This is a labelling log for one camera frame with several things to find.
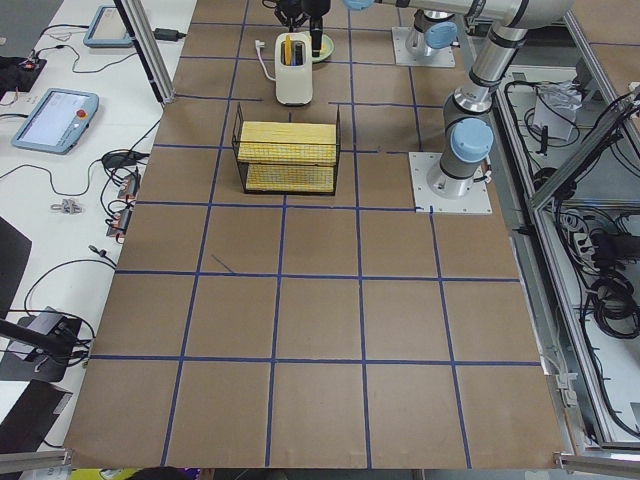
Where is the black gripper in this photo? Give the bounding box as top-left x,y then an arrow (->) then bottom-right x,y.
274,0 -> 310,25
302,0 -> 330,56

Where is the white two-slot toaster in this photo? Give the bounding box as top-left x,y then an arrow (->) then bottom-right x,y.
274,33 -> 313,106

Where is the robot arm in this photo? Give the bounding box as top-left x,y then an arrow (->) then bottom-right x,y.
301,0 -> 458,57
391,0 -> 573,200

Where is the yellow bread slice in toaster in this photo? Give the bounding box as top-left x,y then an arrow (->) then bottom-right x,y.
284,35 -> 294,66

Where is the light green plate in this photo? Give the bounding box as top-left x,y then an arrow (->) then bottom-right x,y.
312,34 -> 335,63

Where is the light wooden shelf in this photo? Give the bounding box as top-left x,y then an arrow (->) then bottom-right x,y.
236,120 -> 338,192

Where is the black power adapter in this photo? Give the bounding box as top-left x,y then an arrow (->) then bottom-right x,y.
153,28 -> 185,42

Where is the blue teach pendant far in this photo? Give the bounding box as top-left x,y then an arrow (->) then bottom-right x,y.
83,5 -> 133,48

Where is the blue teach pendant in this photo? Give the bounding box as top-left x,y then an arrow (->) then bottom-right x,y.
83,5 -> 133,48
11,88 -> 100,155

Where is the blue teach pendant near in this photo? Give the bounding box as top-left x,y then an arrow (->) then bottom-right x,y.
11,88 -> 100,155

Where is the white toaster power cable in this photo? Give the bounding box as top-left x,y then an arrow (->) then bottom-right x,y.
253,39 -> 279,83

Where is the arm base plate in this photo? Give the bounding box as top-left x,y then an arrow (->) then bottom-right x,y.
392,27 -> 456,68
409,152 -> 492,215

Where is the black wire basket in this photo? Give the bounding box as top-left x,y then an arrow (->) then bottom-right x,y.
231,102 -> 343,197

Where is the aluminium frame post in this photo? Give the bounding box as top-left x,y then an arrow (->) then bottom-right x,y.
114,0 -> 175,105

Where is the black cable bundle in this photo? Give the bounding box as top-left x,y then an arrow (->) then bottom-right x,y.
579,234 -> 640,341

